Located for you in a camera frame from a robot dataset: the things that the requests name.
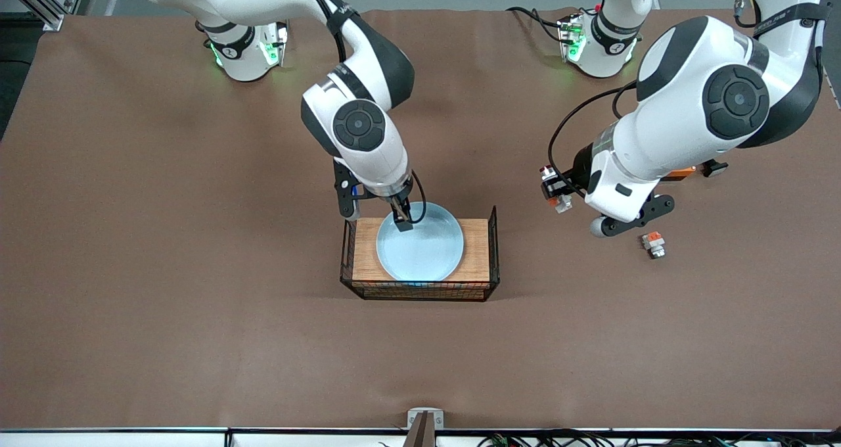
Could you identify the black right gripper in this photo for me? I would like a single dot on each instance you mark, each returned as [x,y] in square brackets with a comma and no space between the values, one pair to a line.
[397,210]

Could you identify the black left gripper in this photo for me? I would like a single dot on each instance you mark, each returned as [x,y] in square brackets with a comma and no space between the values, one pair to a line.
[581,165]

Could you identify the light blue round plate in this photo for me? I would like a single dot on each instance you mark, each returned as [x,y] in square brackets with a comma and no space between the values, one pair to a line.
[420,253]

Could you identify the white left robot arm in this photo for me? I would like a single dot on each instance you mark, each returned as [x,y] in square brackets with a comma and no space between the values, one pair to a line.
[696,105]

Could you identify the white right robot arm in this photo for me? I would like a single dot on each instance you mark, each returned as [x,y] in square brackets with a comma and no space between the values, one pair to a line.
[358,128]

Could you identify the wooden board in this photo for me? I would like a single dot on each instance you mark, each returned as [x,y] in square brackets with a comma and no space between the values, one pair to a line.
[476,250]

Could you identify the white and orange contact block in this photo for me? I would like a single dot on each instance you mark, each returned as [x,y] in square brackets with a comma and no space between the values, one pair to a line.
[654,244]

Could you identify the orange box with round hole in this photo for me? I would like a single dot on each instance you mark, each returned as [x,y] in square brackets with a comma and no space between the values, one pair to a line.
[680,173]

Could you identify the brown table cover sheet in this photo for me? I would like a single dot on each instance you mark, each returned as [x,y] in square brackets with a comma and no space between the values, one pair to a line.
[164,269]

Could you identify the black and grey switch part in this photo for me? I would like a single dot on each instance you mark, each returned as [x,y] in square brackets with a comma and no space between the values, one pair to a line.
[713,168]

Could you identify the metal bracket at table edge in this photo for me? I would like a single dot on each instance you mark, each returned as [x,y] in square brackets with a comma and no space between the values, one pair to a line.
[425,419]

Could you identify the white table edge rail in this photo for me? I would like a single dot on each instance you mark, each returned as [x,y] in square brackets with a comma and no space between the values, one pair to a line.
[98,439]

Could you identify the aluminium frame profile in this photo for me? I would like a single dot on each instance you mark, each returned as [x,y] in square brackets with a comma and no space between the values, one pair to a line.
[39,6]

